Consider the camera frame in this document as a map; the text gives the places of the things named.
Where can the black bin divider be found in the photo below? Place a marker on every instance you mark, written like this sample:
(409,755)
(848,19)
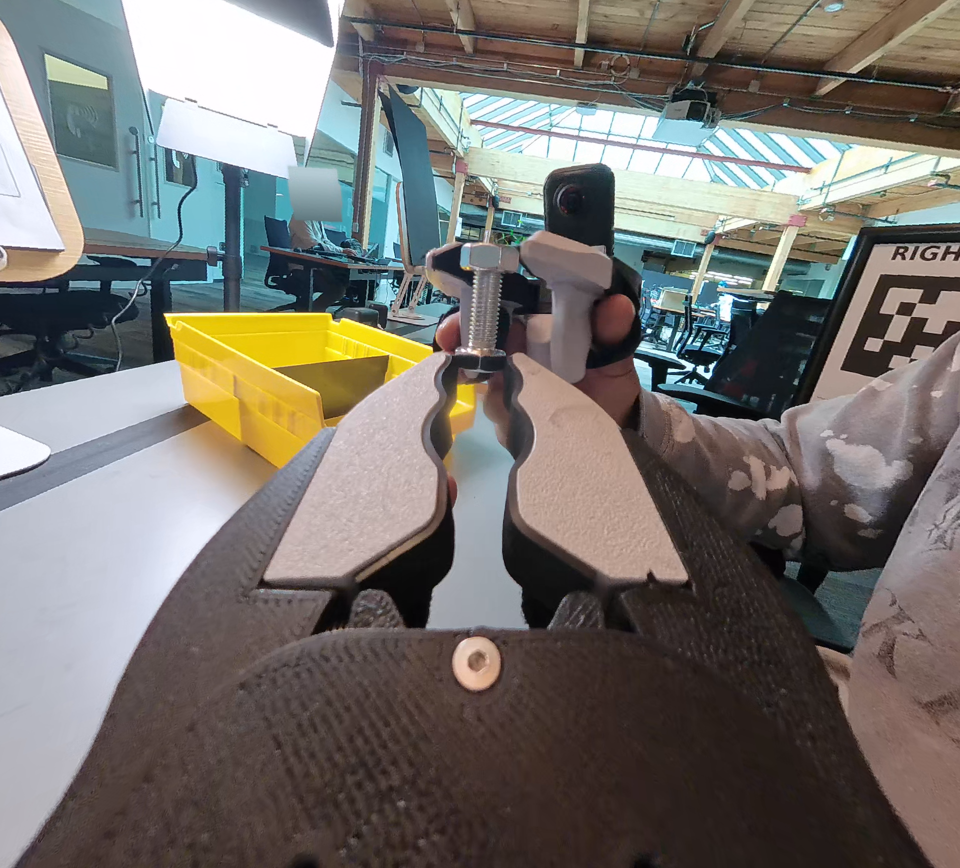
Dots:
(337,380)

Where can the person's right hand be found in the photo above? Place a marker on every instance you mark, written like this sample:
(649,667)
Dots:
(615,388)

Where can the person's left hand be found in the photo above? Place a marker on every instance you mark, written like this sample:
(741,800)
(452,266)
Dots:
(454,491)

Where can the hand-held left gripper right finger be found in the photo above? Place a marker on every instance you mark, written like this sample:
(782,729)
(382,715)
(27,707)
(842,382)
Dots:
(592,500)

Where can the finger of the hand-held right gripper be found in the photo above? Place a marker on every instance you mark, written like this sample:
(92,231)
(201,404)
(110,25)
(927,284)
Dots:
(444,260)
(566,260)

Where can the person's right forearm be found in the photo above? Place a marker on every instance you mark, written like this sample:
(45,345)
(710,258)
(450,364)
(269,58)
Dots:
(787,463)

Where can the yellow plastic bin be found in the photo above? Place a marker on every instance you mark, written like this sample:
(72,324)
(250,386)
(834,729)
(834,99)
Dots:
(225,358)

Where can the wooden clipboard board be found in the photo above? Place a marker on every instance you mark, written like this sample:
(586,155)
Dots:
(56,208)

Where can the brown office desk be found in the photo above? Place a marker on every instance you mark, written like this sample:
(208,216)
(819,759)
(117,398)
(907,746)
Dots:
(330,259)
(135,249)

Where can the ceiling projector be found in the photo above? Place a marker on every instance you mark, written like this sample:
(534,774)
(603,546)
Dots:
(686,114)

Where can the steel hex bolt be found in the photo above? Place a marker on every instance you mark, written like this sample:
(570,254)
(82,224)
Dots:
(484,313)

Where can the black and white marker board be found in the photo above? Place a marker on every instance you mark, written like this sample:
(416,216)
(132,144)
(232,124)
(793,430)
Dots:
(900,328)

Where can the person's spattered grey sweatshirt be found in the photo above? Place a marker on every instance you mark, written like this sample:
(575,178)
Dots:
(915,658)

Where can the black office chair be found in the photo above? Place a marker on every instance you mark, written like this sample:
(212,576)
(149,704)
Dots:
(765,358)
(60,313)

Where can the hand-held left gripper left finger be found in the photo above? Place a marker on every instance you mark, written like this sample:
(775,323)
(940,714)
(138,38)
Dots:
(367,493)

